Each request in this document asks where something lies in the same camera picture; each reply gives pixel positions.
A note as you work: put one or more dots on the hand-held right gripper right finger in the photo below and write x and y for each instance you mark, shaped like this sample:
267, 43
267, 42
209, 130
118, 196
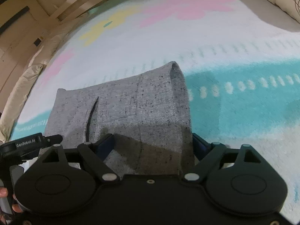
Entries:
199, 147

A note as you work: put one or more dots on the pastel flower pattern rug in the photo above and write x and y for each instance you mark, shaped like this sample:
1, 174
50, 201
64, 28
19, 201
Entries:
234, 63

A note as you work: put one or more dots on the person's left hand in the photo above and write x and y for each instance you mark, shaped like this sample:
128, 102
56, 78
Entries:
3, 192

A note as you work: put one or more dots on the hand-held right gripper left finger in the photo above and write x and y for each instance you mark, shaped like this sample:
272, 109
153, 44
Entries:
106, 145

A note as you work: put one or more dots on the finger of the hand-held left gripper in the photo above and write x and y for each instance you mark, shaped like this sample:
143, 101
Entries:
54, 139

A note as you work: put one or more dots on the grey pants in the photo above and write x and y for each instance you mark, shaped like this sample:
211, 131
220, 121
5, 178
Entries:
140, 103

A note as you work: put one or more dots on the plain cream long cushion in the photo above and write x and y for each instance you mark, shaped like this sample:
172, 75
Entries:
21, 93

